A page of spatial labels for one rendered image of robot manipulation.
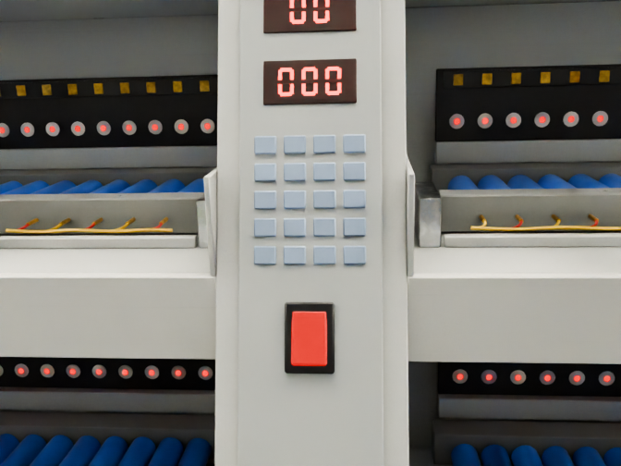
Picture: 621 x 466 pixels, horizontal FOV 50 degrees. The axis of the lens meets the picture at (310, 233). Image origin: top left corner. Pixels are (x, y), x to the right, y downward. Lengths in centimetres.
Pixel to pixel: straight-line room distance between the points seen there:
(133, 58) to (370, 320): 34
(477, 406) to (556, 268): 19
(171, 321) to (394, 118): 15
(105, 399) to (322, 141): 30
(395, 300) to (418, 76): 26
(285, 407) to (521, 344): 12
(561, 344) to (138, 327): 21
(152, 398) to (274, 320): 22
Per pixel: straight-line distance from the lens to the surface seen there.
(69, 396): 55
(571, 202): 41
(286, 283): 32
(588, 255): 38
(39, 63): 62
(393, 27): 35
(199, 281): 34
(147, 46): 59
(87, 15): 60
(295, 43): 34
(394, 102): 34
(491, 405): 51
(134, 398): 53
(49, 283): 36
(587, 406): 53
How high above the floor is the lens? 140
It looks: 3 degrees up
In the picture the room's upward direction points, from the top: straight up
